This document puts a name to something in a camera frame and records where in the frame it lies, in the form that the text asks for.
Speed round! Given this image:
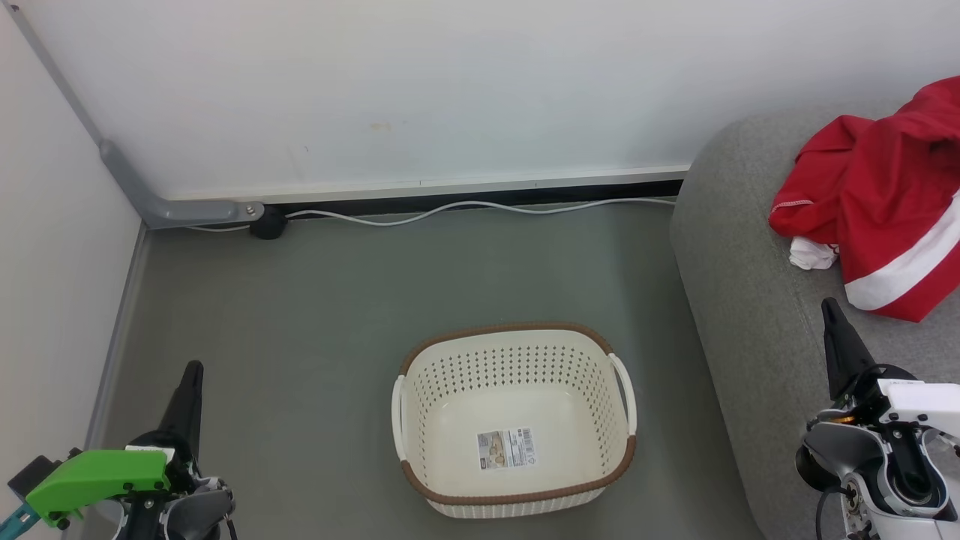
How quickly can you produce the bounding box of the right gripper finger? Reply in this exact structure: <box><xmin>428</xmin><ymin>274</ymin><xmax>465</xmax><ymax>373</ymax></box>
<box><xmin>820</xmin><ymin>298</ymin><xmax>875</xmax><ymax>402</ymax></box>

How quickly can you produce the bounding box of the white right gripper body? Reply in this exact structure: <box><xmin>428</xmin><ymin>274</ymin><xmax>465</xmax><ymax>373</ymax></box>
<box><xmin>838</xmin><ymin>363</ymin><xmax>960</xmax><ymax>441</ymax></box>

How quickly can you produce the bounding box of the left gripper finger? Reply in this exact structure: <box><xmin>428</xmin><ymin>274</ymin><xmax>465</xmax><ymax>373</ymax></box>
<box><xmin>160</xmin><ymin>360</ymin><xmax>206</xmax><ymax>453</ymax></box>

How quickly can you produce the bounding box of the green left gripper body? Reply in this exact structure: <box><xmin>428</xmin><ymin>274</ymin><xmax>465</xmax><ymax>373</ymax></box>
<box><xmin>25</xmin><ymin>431</ymin><xmax>205</xmax><ymax>527</ymax></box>

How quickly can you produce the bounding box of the red garment with white stripe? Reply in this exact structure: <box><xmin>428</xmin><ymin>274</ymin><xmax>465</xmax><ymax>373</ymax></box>
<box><xmin>787</xmin><ymin>75</ymin><xmax>960</xmax><ymax>323</ymax></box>

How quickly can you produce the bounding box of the cream laundry basket brown rim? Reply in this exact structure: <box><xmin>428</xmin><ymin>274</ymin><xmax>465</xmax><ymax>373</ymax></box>
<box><xmin>390</xmin><ymin>322</ymin><xmax>638</xmax><ymax>520</ymax></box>

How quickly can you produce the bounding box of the grey fabric sofa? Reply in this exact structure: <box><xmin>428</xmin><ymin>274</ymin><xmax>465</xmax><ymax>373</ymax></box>
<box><xmin>670</xmin><ymin>101</ymin><xmax>960</xmax><ymax>540</ymax></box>

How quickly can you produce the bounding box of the black round floor foot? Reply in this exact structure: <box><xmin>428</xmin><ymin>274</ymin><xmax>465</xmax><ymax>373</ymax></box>
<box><xmin>249</xmin><ymin>205</ymin><xmax>289</xmax><ymax>242</ymax></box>

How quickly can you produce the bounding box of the product label sticker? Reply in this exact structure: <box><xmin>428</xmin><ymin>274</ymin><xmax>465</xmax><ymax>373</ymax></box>
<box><xmin>476</xmin><ymin>427</ymin><xmax>538</xmax><ymax>473</ymax></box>

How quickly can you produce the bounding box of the grey metal frame bracket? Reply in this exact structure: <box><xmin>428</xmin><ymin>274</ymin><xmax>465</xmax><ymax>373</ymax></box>
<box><xmin>4</xmin><ymin>0</ymin><xmax>266</xmax><ymax>230</ymax></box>

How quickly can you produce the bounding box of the white floor cable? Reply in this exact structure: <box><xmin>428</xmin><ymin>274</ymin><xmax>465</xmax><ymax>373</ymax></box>
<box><xmin>187</xmin><ymin>196</ymin><xmax>677</xmax><ymax>230</ymax></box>

